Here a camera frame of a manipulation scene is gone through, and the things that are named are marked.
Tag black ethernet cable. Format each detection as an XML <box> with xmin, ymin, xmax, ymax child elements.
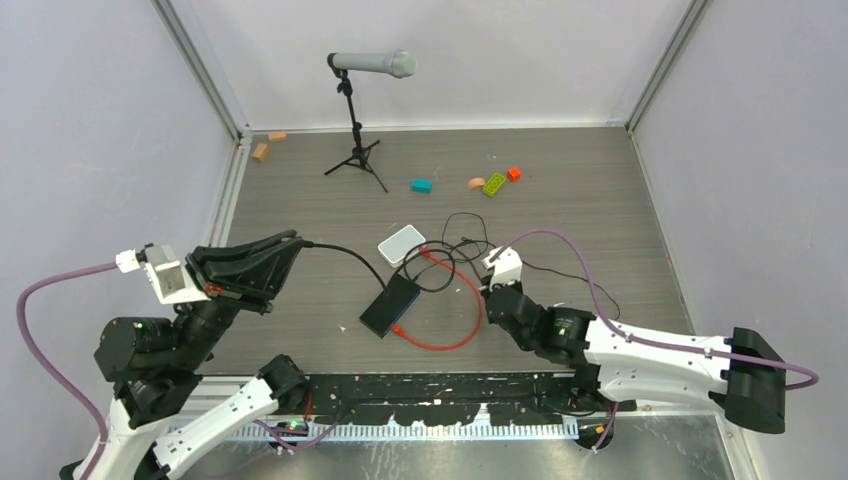
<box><xmin>301</xmin><ymin>239</ymin><xmax>495</xmax><ymax>294</ymax></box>

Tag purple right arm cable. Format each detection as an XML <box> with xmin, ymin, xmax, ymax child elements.
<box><xmin>490</xmin><ymin>228</ymin><xmax>821</xmax><ymax>455</ymax></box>

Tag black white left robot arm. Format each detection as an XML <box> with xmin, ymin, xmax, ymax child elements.
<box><xmin>60</xmin><ymin>230</ymin><xmax>308</xmax><ymax>479</ymax></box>

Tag black microphone tripod stand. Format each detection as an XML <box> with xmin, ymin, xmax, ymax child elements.
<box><xmin>323</xmin><ymin>67</ymin><xmax>389</xmax><ymax>194</ymax></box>

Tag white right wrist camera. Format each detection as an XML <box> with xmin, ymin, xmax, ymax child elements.
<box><xmin>482</xmin><ymin>246</ymin><xmax>524</xmax><ymax>287</ymax></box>

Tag green lego brick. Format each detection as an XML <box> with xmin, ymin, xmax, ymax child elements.
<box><xmin>481</xmin><ymin>173</ymin><xmax>508</xmax><ymax>198</ymax></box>

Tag peach toy block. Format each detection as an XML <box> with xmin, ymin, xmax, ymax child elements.
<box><xmin>467</xmin><ymin>177</ymin><xmax>487</xmax><ymax>190</ymax></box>

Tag white router box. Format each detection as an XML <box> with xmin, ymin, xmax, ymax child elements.
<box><xmin>377</xmin><ymin>225</ymin><xmax>426</xmax><ymax>268</ymax></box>

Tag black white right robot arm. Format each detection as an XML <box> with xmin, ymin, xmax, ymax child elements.
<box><xmin>482</xmin><ymin>277</ymin><xmax>787</xmax><ymax>434</ymax></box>

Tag orange toy block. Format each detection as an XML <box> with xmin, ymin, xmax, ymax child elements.
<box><xmin>507</xmin><ymin>168</ymin><xmax>522</xmax><ymax>182</ymax></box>

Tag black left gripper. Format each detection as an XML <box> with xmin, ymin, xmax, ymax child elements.
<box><xmin>174</xmin><ymin>228</ymin><xmax>307</xmax><ymax>366</ymax></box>

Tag black network switch blue ports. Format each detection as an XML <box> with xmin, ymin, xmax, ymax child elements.
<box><xmin>359</xmin><ymin>274</ymin><xmax>421</xmax><ymax>338</ymax></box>

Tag thin black power cable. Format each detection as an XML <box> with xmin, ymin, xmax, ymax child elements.
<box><xmin>410</xmin><ymin>211</ymin><xmax>623</xmax><ymax>323</ymax></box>

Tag grey microphone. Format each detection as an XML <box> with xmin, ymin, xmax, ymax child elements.
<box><xmin>327</xmin><ymin>50</ymin><xmax>418</xmax><ymax>79</ymax></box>

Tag red ethernet cable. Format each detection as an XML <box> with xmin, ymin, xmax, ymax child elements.
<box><xmin>390</xmin><ymin>246</ymin><xmax>486</xmax><ymax>351</ymax></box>

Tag teal toy block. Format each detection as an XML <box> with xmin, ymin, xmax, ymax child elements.
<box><xmin>410</xmin><ymin>178</ymin><xmax>433</xmax><ymax>194</ymax></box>

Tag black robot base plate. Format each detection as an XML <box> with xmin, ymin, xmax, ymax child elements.
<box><xmin>270</xmin><ymin>372</ymin><xmax>612</xmax><ymax>427</ymax></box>

